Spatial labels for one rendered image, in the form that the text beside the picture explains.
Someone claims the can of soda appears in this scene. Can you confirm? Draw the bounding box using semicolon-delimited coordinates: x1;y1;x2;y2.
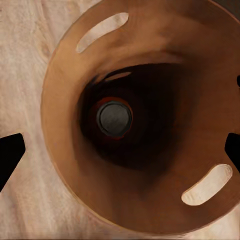
87;96;134;141

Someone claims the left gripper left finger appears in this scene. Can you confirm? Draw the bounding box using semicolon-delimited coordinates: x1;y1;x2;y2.
0;133;26;192

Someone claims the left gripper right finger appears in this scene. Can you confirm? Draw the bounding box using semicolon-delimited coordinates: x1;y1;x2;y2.
224;132;240;172

